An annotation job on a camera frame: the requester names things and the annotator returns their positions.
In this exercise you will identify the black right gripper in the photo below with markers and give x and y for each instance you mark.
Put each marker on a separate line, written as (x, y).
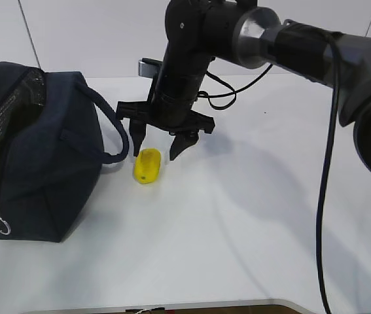
(164, 115)

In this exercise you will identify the yellow toy lemon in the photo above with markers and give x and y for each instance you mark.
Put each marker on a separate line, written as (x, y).
(147, 166)

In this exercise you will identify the dark navy fabric lunch bag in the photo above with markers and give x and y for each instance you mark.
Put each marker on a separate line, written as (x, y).
(56, 133)

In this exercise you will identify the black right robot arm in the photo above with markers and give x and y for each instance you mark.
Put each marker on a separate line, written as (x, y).
(249, 36)

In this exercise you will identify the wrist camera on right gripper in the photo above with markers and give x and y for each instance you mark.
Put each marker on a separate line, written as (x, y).
(148, 68)

